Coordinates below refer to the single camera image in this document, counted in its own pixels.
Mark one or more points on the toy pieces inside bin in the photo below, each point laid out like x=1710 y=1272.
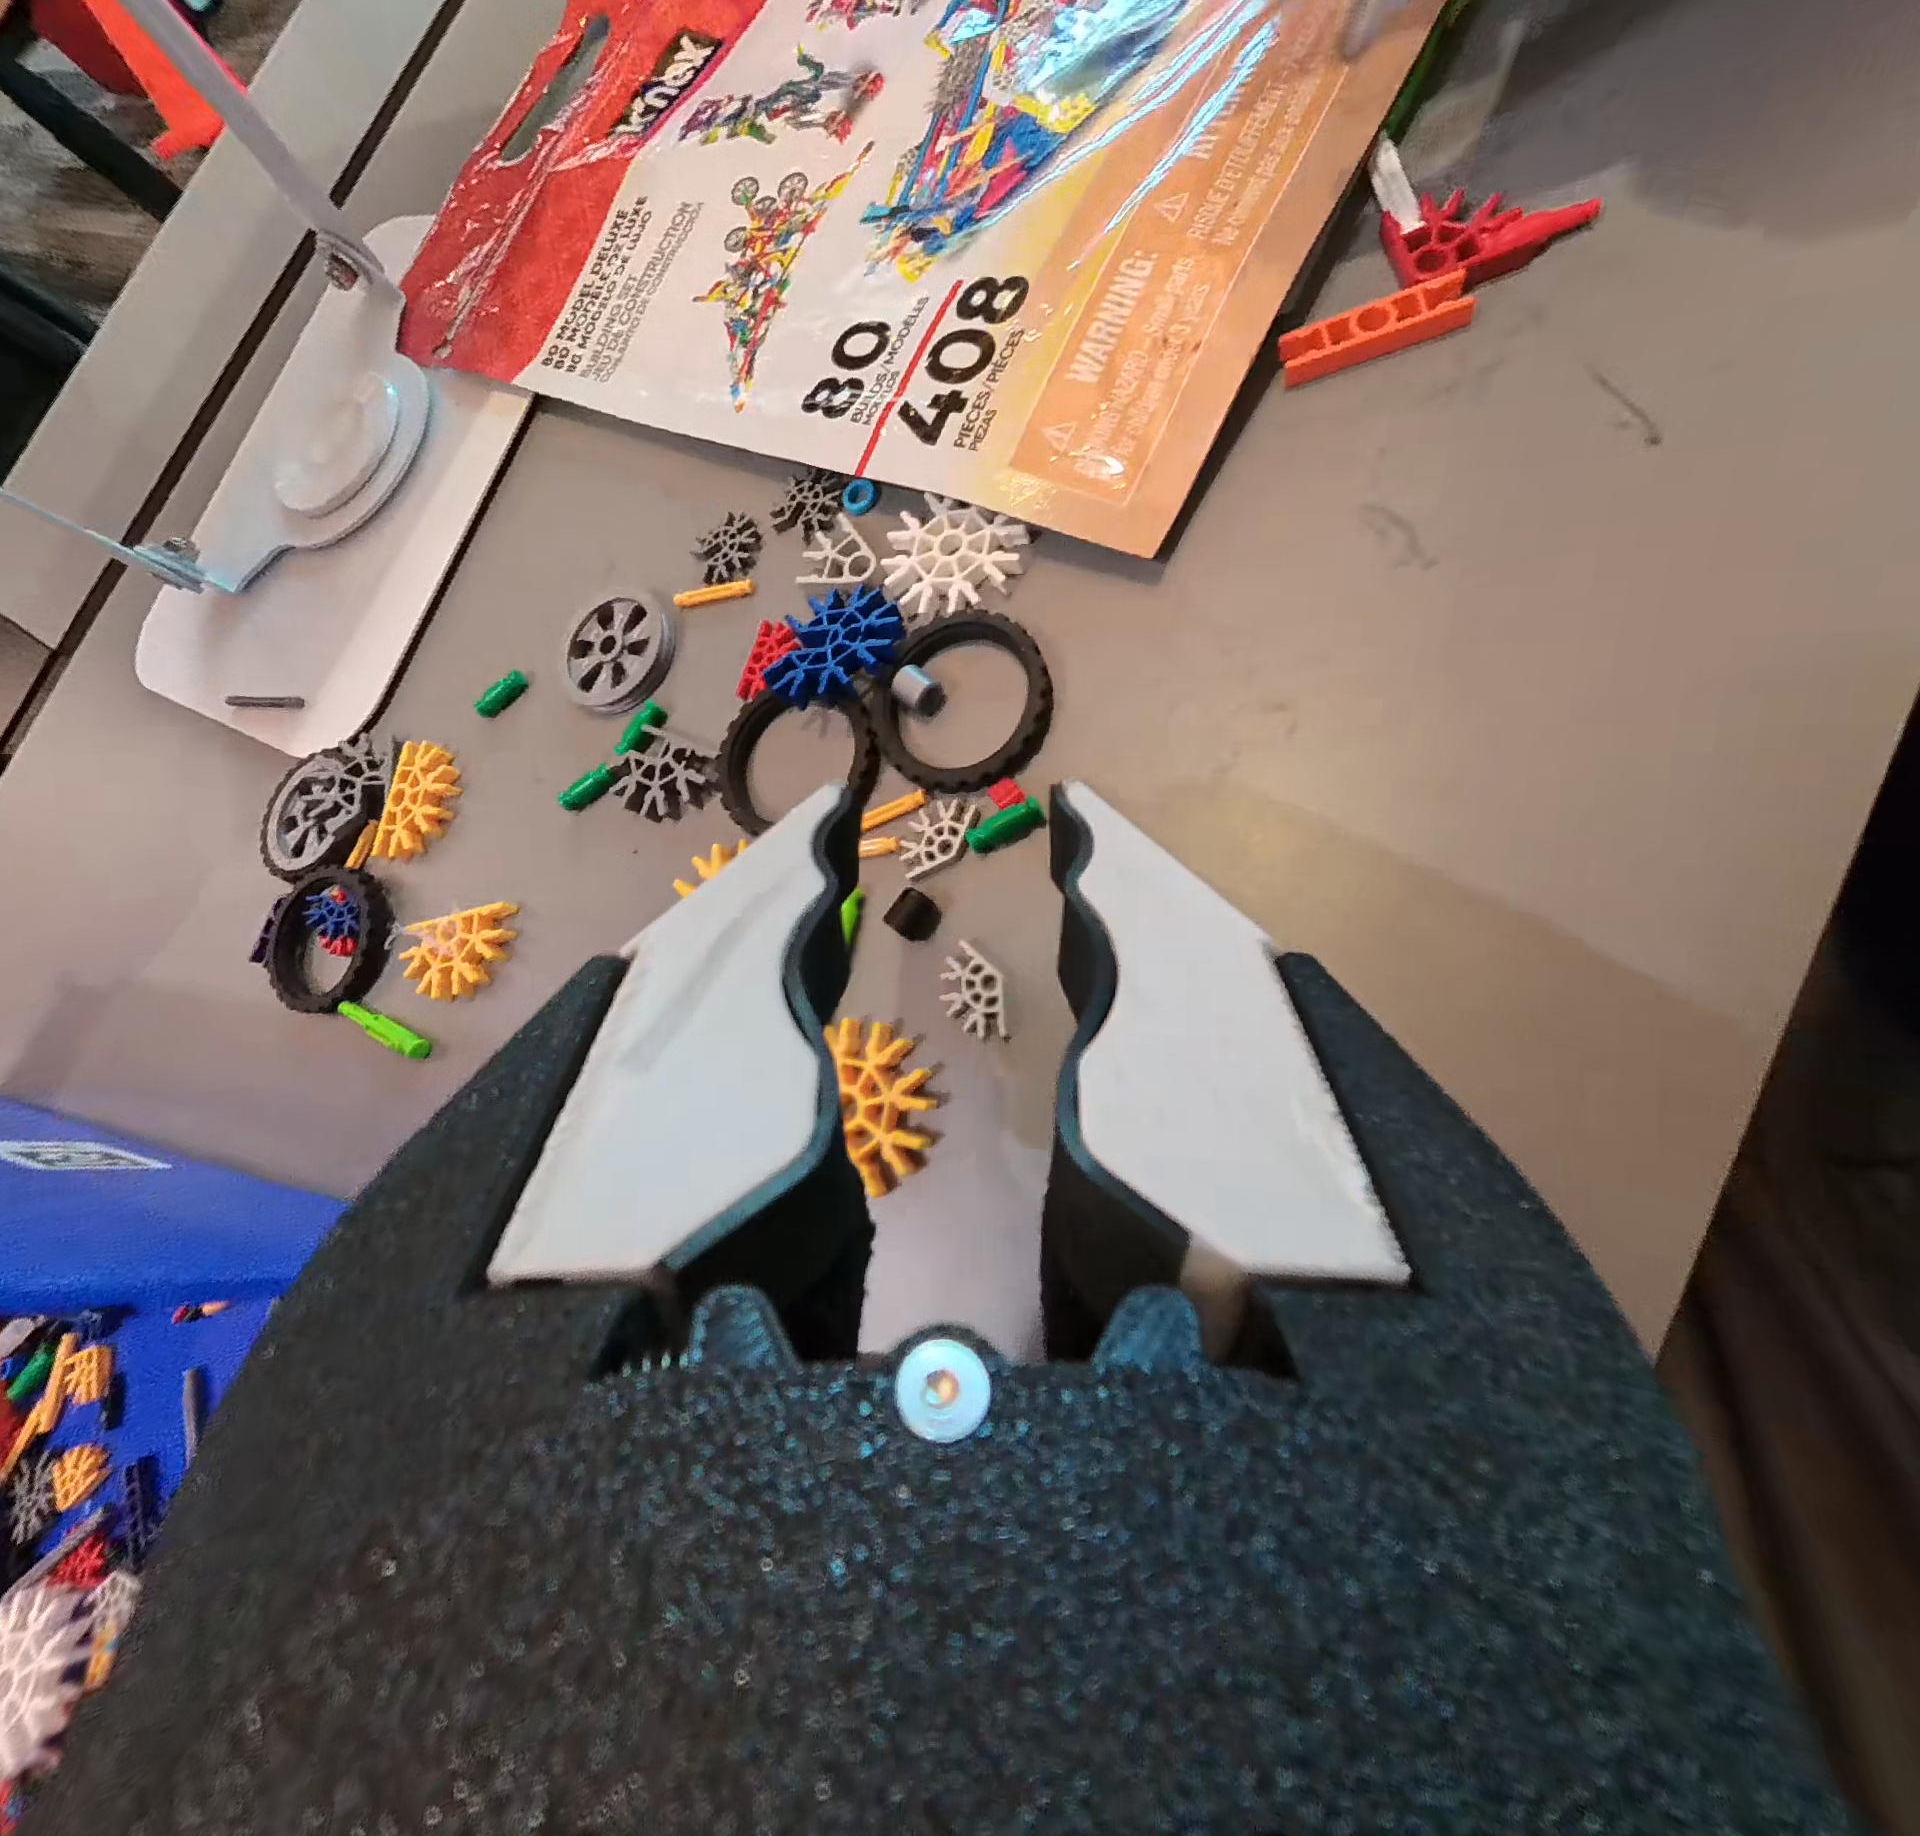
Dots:
x=61 y=1491

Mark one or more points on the grey spoked wheel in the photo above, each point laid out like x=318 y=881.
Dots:
x=307 y=816

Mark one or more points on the white snowflake connector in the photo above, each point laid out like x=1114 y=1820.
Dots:
x=953 y=557

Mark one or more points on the lime green rod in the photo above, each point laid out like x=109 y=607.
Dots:
x=383 y=1028
x=854 y=918

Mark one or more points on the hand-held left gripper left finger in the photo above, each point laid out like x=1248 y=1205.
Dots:
x=661 y=1117

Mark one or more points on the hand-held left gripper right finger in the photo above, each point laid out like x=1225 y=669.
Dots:
x=1230 y=1117

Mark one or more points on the small black cylinder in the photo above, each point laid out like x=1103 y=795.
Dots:
x=909 y=912

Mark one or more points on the red connector on white rod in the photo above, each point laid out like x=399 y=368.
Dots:
x=1448 y=239

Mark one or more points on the dark grey snowflake connector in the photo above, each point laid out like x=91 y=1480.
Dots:
x=810 y=503
x=732 y=546

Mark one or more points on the small blue connector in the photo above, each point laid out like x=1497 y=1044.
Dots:
x=331 y=918

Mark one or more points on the green short rod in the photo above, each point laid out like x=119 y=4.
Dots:
x=1005 y=828
x=641 y=729
x=587 y=786
x=503 y=693

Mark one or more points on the orange red frame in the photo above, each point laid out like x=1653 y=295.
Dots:
x=135 y=36

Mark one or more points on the blue snowflake connector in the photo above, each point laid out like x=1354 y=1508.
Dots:
x=863 y=618
x=825 y=658

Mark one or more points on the small purple toy piece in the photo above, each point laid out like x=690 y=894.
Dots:
x=263 y=939

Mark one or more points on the red fan connector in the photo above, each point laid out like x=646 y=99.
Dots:
x=761 y=658

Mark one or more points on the black toy tire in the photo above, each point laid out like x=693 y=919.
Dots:
x=285 y=967
x=1036 y=696
x=735 y=772

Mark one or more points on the white document stand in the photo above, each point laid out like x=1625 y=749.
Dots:
x=331 y=516

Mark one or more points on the white fan connector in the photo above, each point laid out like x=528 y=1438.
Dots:
x=841 y=562

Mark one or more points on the pale grey small connector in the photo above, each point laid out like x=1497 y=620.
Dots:
x=937 y=833
x=976 y=988

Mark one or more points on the blue plastic bin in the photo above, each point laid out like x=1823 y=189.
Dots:
x=151 y=1206

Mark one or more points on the grey wheel hub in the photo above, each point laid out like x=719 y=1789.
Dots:
x=617 y=652

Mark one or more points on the grey fan connector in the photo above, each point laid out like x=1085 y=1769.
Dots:
x=662 y=779

